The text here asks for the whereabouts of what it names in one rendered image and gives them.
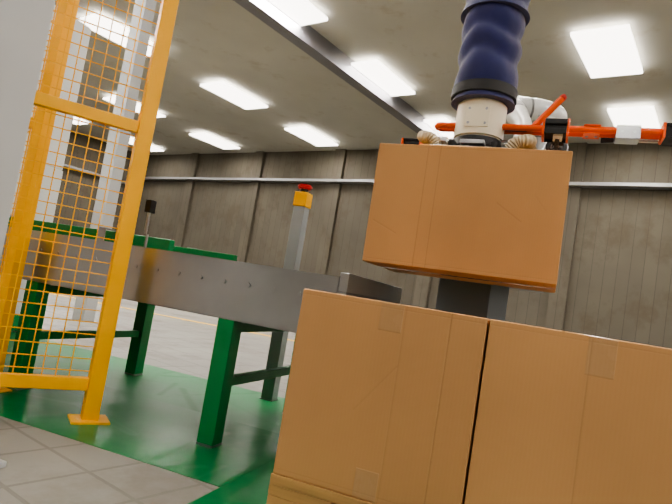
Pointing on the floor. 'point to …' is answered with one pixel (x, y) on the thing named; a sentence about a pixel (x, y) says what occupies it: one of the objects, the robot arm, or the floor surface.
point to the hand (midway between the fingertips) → (558, 131)
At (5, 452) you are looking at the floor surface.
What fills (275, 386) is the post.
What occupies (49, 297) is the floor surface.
